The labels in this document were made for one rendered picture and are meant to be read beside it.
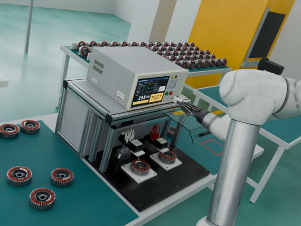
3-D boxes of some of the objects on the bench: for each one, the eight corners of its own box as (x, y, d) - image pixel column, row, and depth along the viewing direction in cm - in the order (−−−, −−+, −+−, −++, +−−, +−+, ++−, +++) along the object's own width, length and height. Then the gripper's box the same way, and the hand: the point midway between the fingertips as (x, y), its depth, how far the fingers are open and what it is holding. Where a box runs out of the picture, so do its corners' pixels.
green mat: (139, 217, 154) (139, 216, 154) (16, 286, 110) (16, 285, 110) (41, 119, 204) (41, 119, 204) (-71, 140, 160) (-71, 140, 160)
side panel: (84, 157, 183) (95, 108, 169) (80, 158, 181) (91, 109, 167) (58, 132, 198) (66, 85, 184) (54, 132, 196) (62, 86, 182)
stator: (178, 161, 200) (180, 156, 198) (167, 166, 192) (169, 161, 190) (165, 151, 206) (167, 147, 204) (154, 156, 198) (156, 151, 196)
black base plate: (209, 174, 203) (210, 171, 202) (139, 212, 156) (140, 209, 155) (157, 136, 228) (158, 133, 227) (84, 158, 182) (84, 155, 181)
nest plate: (156, 175, 183) (157, 173, 183) (138, 183, 172) (139, 181, 172) (139, 160, 191) (139, 158, 191) (120, 167, 180) (121, 165, 180)
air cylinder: (130, 158, 191) (132, 150, 188) (120, 161, 185) (122, 154, 183) (124, 153, 194) (126, 145, 191) (115, 156, 188) (117, 149, 186)
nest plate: (181, 164, 201) (182, 162, 200) (166, 171, 190) (167, 169, 189) (165, 150, 209) (165, 149, 208) (149, 156, 198) (149, 155, 197)
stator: (152, 173, 181) (154, 168, 180) (137, 178, 174) (139, 172, 172) (141, 162, 188) (143, 157, 187) (126, 165, 181) (127, 160, 179)
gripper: (196, 127, 167) (164, 105, 180) (210, 123, 176) (178, 102, 189) (201, 115, 164) (168, 93, 176) (215, 111, 173) (182, 91, 186)
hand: (178, 101), depth 181 cm, fingers closed
